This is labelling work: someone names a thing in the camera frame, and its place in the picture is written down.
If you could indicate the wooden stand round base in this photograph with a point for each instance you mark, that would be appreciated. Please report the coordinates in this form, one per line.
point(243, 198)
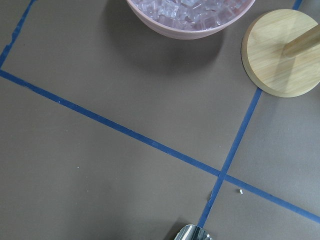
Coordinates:
point(280, 52)

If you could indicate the metal ice scoop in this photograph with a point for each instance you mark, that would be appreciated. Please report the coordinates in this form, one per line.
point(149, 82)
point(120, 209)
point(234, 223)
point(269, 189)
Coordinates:
point(192, 232)

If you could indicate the pink bowl with ice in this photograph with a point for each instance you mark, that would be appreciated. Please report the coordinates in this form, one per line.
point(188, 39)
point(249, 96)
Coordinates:
point(189, 19)

